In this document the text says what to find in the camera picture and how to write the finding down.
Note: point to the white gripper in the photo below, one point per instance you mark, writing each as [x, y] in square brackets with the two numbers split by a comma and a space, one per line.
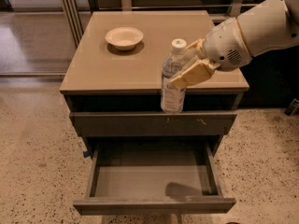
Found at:
[223, 44]

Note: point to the clear plastic water bottle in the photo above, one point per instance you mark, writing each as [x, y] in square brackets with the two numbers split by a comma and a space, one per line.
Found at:
[172, 99]

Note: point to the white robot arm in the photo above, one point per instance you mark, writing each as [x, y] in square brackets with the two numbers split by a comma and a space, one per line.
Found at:
[273, 24]

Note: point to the closed top drawer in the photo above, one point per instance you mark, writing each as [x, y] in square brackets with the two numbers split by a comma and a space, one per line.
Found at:
[115, 124]

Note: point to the grey drawer cabinet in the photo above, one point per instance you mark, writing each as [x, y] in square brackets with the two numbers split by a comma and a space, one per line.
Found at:
[101, 78]

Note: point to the open middle drawer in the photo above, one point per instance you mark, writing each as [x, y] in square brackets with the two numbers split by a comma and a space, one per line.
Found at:
[153, 178]

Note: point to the white ceramic bowl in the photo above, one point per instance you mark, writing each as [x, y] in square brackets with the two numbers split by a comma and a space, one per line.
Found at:
[124, 38]

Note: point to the dark object on floor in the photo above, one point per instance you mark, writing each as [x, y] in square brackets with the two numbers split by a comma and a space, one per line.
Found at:
[293, 108]

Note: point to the blue tape piece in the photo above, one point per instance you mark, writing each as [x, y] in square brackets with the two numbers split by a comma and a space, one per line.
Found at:
[86, 154]

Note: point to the metal frame rail left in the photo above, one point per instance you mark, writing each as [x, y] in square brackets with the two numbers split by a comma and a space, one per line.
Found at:
[71, 12]

